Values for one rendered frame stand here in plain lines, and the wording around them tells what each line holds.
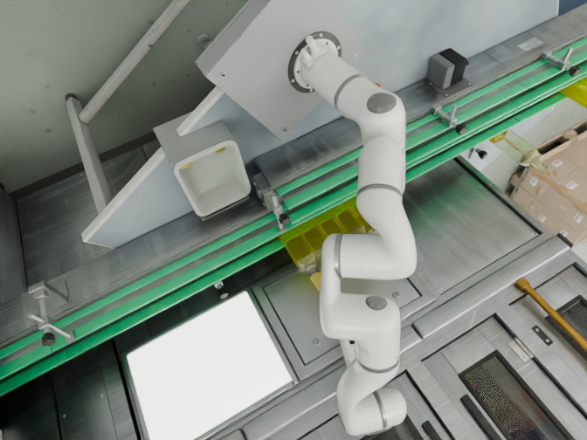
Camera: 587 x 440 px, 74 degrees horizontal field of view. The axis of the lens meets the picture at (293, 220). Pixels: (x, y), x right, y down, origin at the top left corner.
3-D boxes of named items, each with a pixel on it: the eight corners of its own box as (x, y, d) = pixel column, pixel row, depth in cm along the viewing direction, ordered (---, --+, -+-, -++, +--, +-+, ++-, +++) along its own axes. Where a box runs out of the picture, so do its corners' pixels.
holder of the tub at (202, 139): (195, 208, 123) (203, 226, 119) (161, 145, 100) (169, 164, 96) (244, 184, 126) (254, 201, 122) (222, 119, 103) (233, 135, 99)
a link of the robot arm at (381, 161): (404, 183, 70) (404, 226, 83) (405, 87, 81) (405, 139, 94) (351, 184, 72) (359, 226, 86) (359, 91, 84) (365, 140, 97)
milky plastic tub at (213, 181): (189, 199, 118) (199, 219, 113) (160, 146, 100) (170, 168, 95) (241, 175, 121) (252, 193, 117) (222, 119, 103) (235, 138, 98)
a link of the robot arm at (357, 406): (389, 331, 80) (389, 398, 90) (328, 346, 78) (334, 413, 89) (407, 363, 73) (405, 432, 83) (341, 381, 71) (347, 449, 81)
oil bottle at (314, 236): (286, 217, 128) (320, 268, 116) (285, 208, 123) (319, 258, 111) (301, 210, 129) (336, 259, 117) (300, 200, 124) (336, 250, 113)
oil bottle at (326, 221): (302, 209, 129) (337, 258, 117) (300, 199, 124) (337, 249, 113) (317, 202, 130) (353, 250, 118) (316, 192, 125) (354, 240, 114)
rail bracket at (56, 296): (52, 291, 113) (65, 360, 101) (12, 264, 100) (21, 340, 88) (69, 283, 114) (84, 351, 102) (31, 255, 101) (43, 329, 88)
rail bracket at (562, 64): (536, 58, 133) (570, 79, 126) (545, 38, 127) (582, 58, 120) (545, 54, 134) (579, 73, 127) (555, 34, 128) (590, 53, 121)
